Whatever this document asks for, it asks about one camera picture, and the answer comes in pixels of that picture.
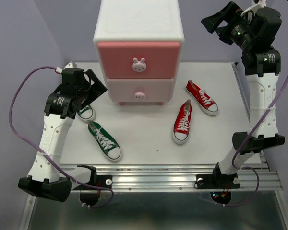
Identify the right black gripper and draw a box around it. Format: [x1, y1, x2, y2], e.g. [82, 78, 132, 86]
[200, 0, 256, 51]

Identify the red sneaker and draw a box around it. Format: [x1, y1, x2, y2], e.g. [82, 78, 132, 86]
[172, 99, 192, 145]
[186, 80, 219, 116]

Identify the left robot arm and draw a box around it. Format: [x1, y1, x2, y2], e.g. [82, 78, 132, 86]
[18, 68, 107, 202]

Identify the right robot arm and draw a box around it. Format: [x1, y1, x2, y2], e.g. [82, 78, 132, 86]
[201, 0, 285, 187]

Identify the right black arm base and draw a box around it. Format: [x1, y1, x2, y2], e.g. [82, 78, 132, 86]
[194, 174, 240, 205]

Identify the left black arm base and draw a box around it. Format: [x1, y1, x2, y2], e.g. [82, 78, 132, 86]
[72, 174, 114, 209]

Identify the white shoe cabinet body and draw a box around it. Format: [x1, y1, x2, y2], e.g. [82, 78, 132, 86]
[93, 0, 185, 106]

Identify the light pink lower drawer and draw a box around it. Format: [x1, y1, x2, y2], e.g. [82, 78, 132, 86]
[106, 79, 175, 103]

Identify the green sneaker rear left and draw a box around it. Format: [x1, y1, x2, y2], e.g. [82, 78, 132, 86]
[77, 105, 96, 122]

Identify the green sneaker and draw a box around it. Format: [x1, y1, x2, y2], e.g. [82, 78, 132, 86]
[77, 105, 96, 122]
[87, 120, 122, 162]

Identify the green sneaker front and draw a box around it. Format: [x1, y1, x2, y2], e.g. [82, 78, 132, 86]
[87, 120, 122, 162]

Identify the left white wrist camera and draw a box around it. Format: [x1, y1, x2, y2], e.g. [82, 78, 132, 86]
[64, 61, 77, 69]

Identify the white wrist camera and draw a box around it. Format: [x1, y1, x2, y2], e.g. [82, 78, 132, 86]
[64, 61, 77, 69]
[241, 0, 266, 22]

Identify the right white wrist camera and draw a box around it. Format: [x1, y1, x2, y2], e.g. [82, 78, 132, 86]
[241, 0, 266, 22]

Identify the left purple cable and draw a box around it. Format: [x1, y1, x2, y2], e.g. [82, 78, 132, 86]
[8, 67, 115, 209]

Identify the purple cable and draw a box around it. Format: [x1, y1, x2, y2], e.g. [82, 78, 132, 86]
[8, 67, 115, 209]
[196, 0, 288, 207]

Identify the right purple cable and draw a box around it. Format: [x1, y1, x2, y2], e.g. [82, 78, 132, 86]
[196, 0, 288, 207]

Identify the aluminium rail frame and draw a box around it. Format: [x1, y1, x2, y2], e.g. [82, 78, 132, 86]
[20, 63, 288, 230]

